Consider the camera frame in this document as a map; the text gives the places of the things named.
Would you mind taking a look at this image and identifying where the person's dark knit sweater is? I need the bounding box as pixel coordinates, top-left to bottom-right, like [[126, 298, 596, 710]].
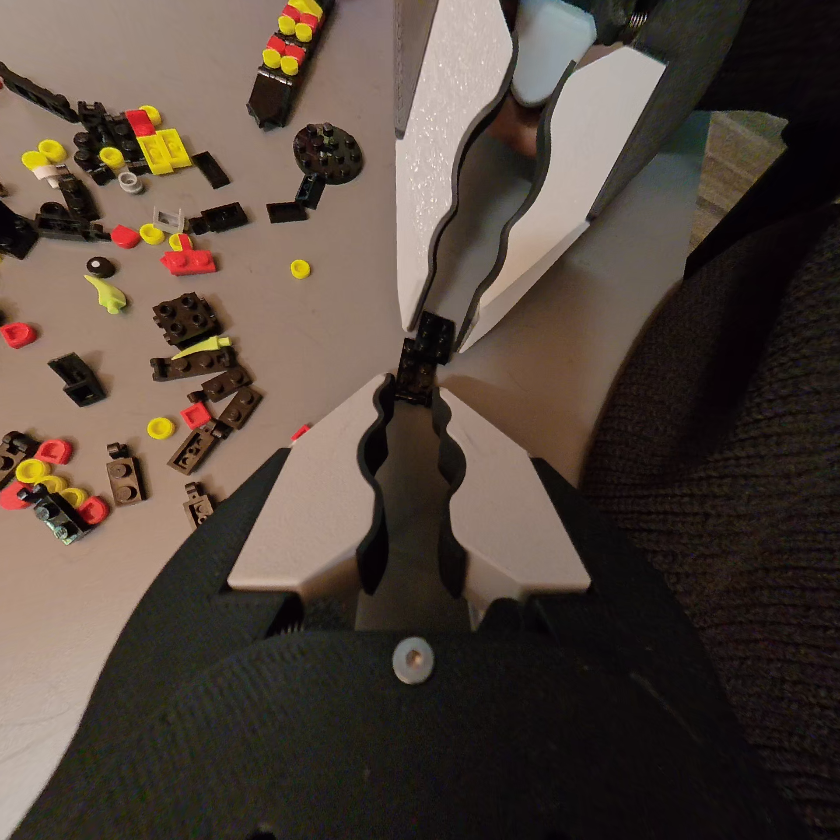
[[577, 197, 840, 840]]

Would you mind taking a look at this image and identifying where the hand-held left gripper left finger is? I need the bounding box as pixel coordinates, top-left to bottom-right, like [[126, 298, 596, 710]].
[[226, 373, 396, 634]]

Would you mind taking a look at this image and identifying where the red yellow black lego snake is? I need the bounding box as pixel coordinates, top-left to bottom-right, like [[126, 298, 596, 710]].
[[246, 0, 336, 131]]

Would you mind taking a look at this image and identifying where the person's right hand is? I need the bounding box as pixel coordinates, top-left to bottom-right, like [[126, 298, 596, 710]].
[[489, 98, 546, 158]]

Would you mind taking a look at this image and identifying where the dark brown lego plate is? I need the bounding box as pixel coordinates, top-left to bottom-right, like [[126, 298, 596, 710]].
[[395, 338, 439, 404]]

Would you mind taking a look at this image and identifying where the black round lego plate assembly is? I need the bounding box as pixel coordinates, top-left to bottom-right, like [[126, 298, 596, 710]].
[[266, 121, 367, 225]]

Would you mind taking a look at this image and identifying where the person's right forearm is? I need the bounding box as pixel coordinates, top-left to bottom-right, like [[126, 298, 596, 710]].
[[686, 0, 840, 280]]

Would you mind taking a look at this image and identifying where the pile of loose lego pieces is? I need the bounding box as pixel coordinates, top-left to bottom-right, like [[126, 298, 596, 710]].
[[0, 59, 263, 546]]

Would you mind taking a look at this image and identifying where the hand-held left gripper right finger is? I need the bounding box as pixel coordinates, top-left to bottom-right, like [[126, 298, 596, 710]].
[[432, 386, 592, 632]]

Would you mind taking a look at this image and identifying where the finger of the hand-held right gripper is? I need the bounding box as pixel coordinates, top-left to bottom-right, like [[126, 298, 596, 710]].
[[394, 0, 521, 332], [457, 39, 731, 353]]

